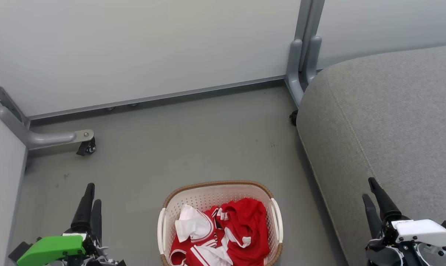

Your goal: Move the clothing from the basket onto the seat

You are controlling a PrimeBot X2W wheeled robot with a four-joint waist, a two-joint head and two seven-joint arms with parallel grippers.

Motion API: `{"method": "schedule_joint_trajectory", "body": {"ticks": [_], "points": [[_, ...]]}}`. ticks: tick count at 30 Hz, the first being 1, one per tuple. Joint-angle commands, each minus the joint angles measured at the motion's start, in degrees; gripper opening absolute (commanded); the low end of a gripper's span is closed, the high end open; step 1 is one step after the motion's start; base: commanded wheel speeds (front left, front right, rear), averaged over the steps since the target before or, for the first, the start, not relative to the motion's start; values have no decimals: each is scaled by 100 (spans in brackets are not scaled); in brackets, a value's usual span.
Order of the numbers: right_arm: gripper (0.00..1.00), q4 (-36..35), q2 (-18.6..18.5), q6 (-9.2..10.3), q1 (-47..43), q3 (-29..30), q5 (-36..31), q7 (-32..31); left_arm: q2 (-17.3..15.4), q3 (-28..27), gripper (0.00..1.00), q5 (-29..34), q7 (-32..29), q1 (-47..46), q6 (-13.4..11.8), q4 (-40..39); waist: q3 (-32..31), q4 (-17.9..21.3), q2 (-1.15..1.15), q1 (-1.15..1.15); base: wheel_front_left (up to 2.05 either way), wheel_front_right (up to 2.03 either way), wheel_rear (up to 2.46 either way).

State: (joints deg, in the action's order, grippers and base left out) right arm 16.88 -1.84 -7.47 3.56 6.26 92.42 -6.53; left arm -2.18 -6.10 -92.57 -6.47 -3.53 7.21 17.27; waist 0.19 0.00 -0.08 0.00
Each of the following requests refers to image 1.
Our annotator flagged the grey fabric sofa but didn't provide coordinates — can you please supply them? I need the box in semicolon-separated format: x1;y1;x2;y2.
296;44;446;266

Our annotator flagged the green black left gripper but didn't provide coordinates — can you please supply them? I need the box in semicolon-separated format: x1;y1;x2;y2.
8;183;126;266

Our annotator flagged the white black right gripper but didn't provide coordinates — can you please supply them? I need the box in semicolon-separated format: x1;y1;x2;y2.
362;177;446;266

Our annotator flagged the white perforated laundry basket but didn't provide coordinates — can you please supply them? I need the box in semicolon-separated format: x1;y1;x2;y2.
157;180;283;266

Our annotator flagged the red and white garment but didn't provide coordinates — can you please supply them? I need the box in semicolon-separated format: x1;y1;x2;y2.
169;198;270;266

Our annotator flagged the grey double-tube partition post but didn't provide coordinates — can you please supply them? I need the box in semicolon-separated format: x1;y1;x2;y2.
285;0;325;108

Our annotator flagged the grey partition base rail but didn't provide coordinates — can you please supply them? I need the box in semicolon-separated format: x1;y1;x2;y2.
28;75;287;121

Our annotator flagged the grey partition foot with plate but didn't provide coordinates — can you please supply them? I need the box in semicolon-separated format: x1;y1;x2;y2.
0;72;95;150

